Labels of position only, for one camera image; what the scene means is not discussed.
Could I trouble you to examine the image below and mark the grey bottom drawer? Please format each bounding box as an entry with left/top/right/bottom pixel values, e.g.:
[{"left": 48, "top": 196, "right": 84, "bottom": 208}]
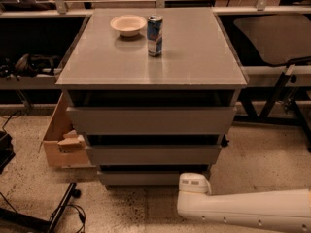
[{"left": 96, "top": 169, "right": 213, "bottom": 188}]

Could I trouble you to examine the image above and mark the grey drawer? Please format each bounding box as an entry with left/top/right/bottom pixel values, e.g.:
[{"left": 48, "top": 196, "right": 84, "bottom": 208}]
[
  {"left": 86, "top": 135, "right": 222, "bottom": 165},
  {"left": 67, "top": 107, "right": 236, "bottom": 135},
  {"left": 96, "top": 169, "right": 213, "bottom": 188}
]

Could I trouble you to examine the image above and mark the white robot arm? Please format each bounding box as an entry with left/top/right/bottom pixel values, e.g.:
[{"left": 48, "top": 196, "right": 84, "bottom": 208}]
[{"left": 177, "top": 173, "right": 311, "bottom": 233}]

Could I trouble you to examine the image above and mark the grey drawer cabinet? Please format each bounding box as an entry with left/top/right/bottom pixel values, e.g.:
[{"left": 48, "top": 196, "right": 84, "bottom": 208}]
[{"left": 57, "top": 8, "right": 247, "bottom": 171}]

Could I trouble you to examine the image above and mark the grey middle drawer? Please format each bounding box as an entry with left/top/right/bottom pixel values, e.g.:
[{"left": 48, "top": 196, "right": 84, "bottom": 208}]
[{"left": 86, "top": 135, "right": 222, "bottom": 165}]

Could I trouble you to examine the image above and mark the grey top drawer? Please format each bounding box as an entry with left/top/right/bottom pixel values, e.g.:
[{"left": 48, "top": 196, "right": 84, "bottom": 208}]
[{"left": 67, "top": 107, "right": 236, "bottom": 135}]

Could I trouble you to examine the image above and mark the blue drink can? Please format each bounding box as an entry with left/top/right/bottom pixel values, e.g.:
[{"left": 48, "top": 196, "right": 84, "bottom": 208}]
[{"left": 147, "top": 15, "right": 163, "bottom": 56}]

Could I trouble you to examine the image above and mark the white bowl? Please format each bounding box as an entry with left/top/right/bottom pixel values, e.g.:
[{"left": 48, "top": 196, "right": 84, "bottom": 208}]
[{"left": 110, "top": 15, "right": 147, "bottom": 37}]

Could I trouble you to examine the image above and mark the cardboard box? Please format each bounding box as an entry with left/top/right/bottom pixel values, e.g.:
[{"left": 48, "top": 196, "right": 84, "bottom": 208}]
[{"left": 42, "top": 95, "right": 91, "bottom": 168}]

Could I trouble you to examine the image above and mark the dark headset on shelf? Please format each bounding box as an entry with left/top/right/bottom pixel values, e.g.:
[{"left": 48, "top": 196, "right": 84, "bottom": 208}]
[{"left": 0, "top": 54, "right": 61, "bottom": 78}]

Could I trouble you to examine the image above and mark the black chair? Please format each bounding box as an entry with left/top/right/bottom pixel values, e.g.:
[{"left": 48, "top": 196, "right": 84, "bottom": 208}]
[{"left": 232, "top": 14, "right": 311, "bottom": 153}]

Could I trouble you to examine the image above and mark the black box at left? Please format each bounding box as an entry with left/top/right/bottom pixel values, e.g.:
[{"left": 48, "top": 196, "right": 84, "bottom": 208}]
[{"left": 0, "top": 131, "right": 15, "bottom": 174}]

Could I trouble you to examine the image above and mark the black stand base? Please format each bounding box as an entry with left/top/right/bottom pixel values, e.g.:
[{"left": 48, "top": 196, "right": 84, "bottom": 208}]
[{"left": 0, "top": 183, "right": 86, "bottom": 233}]

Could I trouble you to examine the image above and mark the black cable on floor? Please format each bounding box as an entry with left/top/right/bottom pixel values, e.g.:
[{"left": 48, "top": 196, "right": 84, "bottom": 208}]
[{"left": 48, "top": 204, "right": 87, "bottom": 233}]

